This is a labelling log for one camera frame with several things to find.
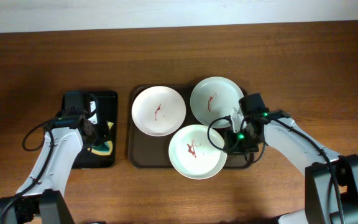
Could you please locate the green and yellow sponge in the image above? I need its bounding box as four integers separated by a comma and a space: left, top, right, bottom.
86, 121, 114, 156

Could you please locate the pale green plate front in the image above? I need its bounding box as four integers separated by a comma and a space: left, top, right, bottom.
168, 124, 227, 180

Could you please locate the pale green plate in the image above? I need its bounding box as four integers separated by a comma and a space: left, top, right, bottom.
190, 77, 244, 126
168, 124, 227, 180

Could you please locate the white plate with pinkish tint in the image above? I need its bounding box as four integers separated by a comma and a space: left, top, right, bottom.
131, 86, 186, 137

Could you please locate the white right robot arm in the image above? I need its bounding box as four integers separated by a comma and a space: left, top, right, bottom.
223, 93, 358, 224

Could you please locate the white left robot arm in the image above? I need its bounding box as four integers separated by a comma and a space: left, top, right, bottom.
0, 90, 118, 223

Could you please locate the black rectangular water tray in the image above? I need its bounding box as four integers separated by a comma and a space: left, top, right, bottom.
57, 90, 118, 169

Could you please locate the brown serving tray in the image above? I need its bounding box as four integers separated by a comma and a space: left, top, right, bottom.
127, 84, 256, 169

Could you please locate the pale green plate back right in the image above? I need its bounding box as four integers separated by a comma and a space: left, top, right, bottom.
190, 77, 244, 126

